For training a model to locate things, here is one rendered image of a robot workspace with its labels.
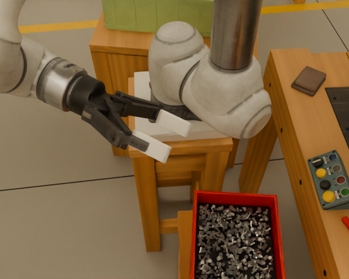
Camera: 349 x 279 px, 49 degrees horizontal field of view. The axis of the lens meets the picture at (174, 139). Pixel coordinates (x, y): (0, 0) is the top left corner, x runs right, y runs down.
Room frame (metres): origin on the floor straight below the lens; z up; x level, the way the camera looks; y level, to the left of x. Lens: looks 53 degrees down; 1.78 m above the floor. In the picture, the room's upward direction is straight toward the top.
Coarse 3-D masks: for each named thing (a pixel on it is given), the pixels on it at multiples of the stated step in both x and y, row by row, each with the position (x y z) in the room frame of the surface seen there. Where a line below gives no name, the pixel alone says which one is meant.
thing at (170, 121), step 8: (160, 112) 0.49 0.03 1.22; (168, 112) 0.49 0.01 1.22; (160, 120) 0.49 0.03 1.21; (168, 120) 0.48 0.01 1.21; (176, 120) 0.48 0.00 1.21; (184, 120) 0.48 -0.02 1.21; (168, 128) 0.47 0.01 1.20; (176, 128) 0.47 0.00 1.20; (184, 128) 0.47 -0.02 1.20; (184, 136) 0.46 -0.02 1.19
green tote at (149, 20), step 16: (112, 0) 1.33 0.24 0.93; (128, 0) 1.32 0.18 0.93; (144, 0) 1.31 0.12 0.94; (160, 0) 1.30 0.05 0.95; (176, 0) 1.29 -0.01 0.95; (192, 0) 1.29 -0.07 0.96; (208, 0) 1.28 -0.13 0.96; (112, 16) 1.33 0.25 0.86; (128, 16) 1.32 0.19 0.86; (144, 16) 1.32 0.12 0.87; (160, 16) 1.31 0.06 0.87; (176, 16) 1.30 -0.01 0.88; (192, 16) 1.29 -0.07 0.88; (208, 16) 1.28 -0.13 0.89; (208, 32) 1.28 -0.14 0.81
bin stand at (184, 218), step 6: (192, 210) 0.49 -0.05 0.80; (180, 216) 0.47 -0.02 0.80; (186, 216) 0.47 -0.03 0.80; (192, 216) 0.47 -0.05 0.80; (180, 222) 0.46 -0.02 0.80; (186, 222) 0.46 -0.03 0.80; (180, 228) 0.44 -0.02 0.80; (186, 228) 0.44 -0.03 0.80; (180, 234) 0.42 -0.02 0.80; (186, 234) 0.42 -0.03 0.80; (180, 240) 0.40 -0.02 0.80; (186, 240) 0.40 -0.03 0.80; (180, 246) 0.39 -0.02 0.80; (186, 246) 0.39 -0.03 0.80; (180, 252) 0.37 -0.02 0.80; (186, 252) 0.37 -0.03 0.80; (180, 258) 0.36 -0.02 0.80; (186, 258) 0.35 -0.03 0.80; (180, 264) 0.35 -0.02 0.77; (186, 264) 0.34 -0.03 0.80; (180, 270) 0.34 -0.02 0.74; (186, 270) 0.32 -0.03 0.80; (180, 276) 0.44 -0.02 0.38; (186, 276) 0.31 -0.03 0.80
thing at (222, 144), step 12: (132, 84) 0.95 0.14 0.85; (132, 120) 0.78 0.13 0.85; (168, 144) 0.69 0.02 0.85; (180, 144) 0.69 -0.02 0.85; (192, 144) 0.69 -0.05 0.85; (204, 144) 0.69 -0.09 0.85; (216, 144) 0.69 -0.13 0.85; (228, 144) 0.69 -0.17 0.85; (132, 156) 0.67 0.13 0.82; (144, 156) 0.67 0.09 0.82
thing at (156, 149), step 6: (132, 132) 0.39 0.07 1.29; (138, 132) 0.39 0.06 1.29; (144, 138) 0.38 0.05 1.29; (150, 138) 0.38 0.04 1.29; (150, 144) 0.37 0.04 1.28; (156, 144) 0.37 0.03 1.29; (162, 144) 0.37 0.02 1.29; (138, 150) 0.37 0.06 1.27; (150, 150) 0.36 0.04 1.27; (156, 150) 0.36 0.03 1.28; (162, 150) 0.36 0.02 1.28; (168, 150) 0.36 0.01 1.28; (150, 156) 0.36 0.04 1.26; (156, 156) 0.36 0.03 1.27; (162, 156) 0.35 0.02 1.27; (162, 162) 0.35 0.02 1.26
